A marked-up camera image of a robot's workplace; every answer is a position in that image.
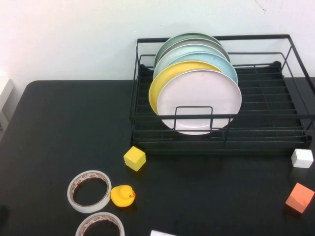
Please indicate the yellow round plate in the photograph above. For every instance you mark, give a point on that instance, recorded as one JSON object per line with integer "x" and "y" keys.
{"x": 157, "y": 88}

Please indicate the yellow rubber duck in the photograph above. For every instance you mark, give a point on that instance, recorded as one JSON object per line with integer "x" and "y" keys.
{"x": 121, "y": 198}

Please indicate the yellow foam cube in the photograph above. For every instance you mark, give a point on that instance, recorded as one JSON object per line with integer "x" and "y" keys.
{"x": 134, "y": 158}

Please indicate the white foam cube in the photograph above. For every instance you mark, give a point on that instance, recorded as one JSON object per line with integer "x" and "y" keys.
{"x": 302, "y": 158}

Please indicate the orange foam cube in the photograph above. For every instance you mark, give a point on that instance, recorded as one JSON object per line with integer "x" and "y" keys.
{"x": 299, "y": 197}

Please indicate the pink round plate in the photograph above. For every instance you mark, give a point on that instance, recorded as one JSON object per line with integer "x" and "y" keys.
{"x": 199, "y": 93}

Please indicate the dark green round plate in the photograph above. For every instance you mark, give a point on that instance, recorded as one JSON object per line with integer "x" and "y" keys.
{"x": 177, "y": 37}

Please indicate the white tape roll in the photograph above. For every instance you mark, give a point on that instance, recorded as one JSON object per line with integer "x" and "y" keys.
{"x": 88, "y": 209}
{"x": 98, "y": 215}

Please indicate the grey round plate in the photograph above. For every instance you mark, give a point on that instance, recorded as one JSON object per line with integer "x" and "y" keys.
{"x": 184, "y": 44}

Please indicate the pale mint round plate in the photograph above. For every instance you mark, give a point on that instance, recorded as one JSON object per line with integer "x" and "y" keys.
{"x": 162, "y": 61}

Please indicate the light blue round plate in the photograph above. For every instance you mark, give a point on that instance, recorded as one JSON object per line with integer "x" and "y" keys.
{"x": 221, "y": 64}

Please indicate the white paper sheet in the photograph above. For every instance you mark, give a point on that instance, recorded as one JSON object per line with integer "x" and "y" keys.
{"x": 160, "y": 233}

